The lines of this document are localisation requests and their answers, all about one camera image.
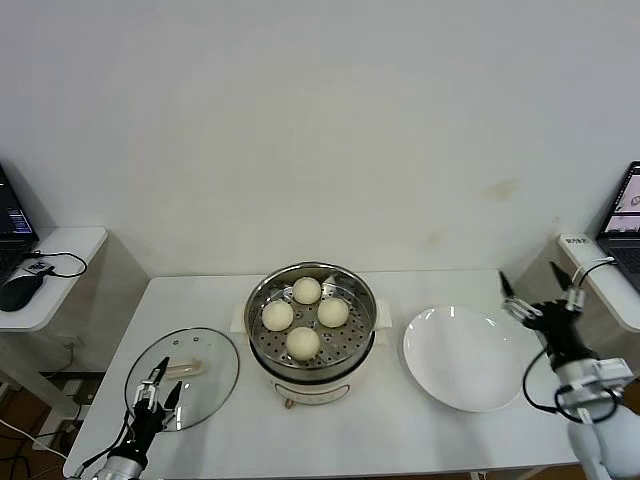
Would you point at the black computer mouse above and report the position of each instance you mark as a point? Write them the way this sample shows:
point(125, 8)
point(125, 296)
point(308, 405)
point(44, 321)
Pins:
point(17, 292)

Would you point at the round white plate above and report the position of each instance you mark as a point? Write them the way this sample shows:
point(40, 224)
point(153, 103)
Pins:
point(450, 360)

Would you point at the small device with QR code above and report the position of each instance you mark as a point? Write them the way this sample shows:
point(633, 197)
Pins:
point(36, 267)

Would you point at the white steamed baozi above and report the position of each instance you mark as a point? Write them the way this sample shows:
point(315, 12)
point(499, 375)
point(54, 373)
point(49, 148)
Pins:
point(302, 344)
point(333, 313)
point(278, 316)
point(306, 290)

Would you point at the white label with black print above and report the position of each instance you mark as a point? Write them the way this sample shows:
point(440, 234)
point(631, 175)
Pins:
point(577, 240)

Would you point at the round glass pot lid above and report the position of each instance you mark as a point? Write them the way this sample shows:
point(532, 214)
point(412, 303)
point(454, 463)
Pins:
point(210, 395)

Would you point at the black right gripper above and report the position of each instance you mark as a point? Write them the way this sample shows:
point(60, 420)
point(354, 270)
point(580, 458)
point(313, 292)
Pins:
point(557, 330)

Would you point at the grey laptop with bright screen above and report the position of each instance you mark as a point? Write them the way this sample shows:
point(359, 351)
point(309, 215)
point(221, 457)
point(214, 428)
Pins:
point(625, 210)

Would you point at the white side table with mouse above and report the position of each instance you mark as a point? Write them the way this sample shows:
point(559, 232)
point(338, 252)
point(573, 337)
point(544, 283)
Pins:
point(75, 240)

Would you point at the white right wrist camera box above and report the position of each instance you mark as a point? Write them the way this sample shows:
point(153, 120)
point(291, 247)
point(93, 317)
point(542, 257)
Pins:
point(612, 372)

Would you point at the white electric cooker base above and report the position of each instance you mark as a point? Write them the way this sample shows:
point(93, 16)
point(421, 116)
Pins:
point(315, 390)

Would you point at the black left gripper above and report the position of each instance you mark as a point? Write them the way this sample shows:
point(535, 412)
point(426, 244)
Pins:
point(145, 425)

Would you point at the black laptop with dark screen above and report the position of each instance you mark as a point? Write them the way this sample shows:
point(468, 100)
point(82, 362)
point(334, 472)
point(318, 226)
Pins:
point(12, 215)

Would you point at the stainless steel steamer pot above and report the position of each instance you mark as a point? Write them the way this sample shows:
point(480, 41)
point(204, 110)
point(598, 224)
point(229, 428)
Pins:
point(350, 345)

